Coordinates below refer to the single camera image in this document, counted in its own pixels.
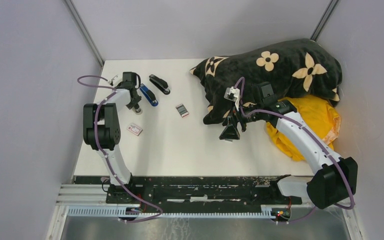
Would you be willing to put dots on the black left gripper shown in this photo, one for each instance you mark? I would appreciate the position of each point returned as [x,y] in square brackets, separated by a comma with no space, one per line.
[134,103]

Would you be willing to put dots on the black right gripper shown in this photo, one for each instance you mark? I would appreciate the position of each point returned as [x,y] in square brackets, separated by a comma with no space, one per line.
[230,132]

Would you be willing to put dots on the blue stapler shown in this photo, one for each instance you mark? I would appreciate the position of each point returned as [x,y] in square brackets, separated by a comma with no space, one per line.
[149,95]

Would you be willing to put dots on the black stapler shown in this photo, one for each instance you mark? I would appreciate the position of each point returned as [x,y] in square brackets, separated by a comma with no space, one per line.
[161,84]

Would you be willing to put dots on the beige stapler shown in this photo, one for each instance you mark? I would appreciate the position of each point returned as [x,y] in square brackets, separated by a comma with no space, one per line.
[137,110]

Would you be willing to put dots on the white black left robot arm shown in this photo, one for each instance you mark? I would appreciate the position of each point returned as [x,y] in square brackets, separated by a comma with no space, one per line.
[101,125]

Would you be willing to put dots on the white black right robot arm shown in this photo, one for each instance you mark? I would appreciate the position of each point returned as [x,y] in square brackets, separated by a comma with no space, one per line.
[334,179]

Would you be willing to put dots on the open staple box with staples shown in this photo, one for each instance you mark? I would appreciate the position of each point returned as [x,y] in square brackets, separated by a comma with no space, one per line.
[182,110]

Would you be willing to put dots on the closed red white staple box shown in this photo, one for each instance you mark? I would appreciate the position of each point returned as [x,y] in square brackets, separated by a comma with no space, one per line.
[135,129]

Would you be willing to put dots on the yellow crumpled cloth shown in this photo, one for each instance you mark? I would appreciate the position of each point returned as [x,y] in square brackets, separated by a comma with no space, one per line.
[319,115]

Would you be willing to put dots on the black floral plush pillow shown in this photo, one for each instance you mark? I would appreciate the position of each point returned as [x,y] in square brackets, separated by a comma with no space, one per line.
[294,68]

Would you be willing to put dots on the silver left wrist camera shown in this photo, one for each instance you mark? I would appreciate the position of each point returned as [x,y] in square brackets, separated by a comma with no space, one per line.
[115,81]

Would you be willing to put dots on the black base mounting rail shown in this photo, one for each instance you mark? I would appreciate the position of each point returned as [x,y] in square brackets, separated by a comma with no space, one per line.
[195,194]

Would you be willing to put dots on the white slotted cable duct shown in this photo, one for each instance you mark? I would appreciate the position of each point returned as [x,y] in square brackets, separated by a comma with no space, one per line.
[129,213]

